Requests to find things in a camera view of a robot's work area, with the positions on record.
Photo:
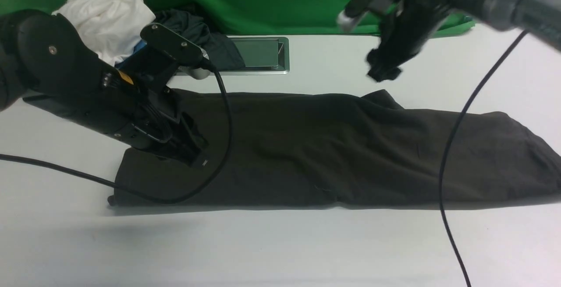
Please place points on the white crumpled garment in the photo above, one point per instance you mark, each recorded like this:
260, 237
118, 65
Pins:
110, 28

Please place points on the blue crumpled garment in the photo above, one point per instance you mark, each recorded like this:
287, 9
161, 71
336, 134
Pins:
140, 45

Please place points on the dark gray long-sleeved shirt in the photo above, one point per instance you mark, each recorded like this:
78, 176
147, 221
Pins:
302, 151

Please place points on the gray robot arm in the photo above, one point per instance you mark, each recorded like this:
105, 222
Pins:
540, 18

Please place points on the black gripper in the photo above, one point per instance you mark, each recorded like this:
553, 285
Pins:
158, 117
405, 27

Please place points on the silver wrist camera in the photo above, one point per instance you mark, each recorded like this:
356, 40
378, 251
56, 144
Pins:
355, 10
191, 58

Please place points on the dark teal crumpled garment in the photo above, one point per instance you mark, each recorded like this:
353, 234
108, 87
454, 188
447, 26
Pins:
192, 23

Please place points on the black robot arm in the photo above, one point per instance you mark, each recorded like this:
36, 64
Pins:
45, 62

